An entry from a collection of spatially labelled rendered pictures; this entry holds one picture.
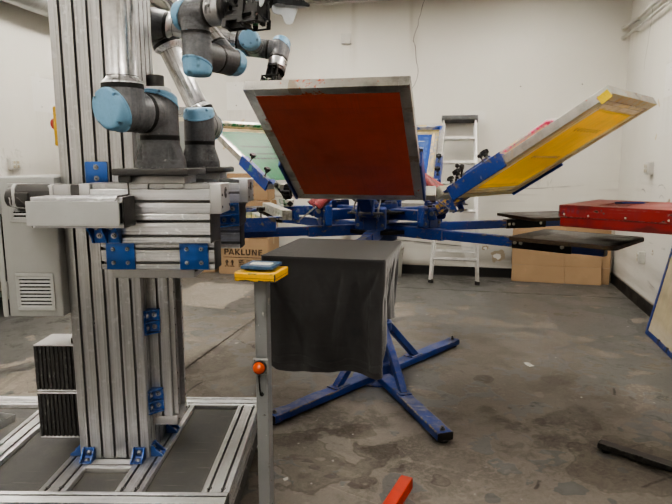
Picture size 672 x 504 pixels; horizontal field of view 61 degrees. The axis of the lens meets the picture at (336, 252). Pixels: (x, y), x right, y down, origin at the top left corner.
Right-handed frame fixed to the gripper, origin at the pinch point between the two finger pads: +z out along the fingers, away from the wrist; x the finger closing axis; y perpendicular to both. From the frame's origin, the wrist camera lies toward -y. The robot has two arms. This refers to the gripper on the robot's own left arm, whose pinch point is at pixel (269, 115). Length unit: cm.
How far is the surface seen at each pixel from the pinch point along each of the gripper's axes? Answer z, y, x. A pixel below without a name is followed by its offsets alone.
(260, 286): 76, 17, 16
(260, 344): 92, 8, 15
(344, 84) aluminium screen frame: 5.0, 22.9, 34.5
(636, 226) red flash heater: 25, -38, 139
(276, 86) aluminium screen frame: 5.0, 22.9, 10.5
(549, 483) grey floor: 118, -86, 112
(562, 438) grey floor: 96, -121, 123
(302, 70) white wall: -303, -326, -114
